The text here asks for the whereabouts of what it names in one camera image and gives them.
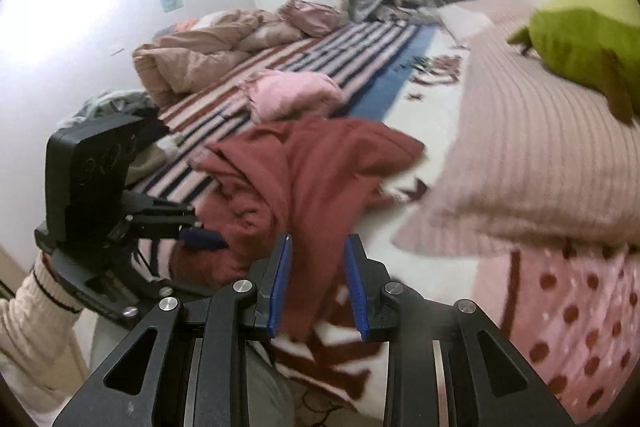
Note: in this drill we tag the pink polka dot sheet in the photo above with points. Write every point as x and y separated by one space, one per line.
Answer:
573 313

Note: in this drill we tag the beige brown sweater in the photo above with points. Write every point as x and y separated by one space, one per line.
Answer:
154 157

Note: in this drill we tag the pink small garment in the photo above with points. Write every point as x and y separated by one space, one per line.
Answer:
272 95

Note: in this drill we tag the left forearm cream sleeve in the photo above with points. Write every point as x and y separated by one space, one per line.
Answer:
40 357

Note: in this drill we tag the pink ribbed pillow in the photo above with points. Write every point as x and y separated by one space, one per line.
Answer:
537 160

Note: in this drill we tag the green avocado plush toy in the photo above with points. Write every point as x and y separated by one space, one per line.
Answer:
594 43

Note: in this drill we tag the striped fleece blanket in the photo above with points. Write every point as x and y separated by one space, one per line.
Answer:
408 76

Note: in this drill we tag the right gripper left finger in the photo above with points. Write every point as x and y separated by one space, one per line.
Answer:
184 363

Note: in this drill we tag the pink satin bag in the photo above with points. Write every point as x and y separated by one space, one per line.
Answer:
314 19

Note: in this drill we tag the grey green garment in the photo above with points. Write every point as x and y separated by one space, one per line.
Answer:
128 102

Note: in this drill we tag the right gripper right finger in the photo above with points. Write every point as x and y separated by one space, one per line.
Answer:
448 365

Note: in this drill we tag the dark red long-sleeve dress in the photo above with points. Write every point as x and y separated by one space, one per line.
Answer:
311 179

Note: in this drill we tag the beige pink duvet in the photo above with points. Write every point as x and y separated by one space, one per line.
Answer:
198 54

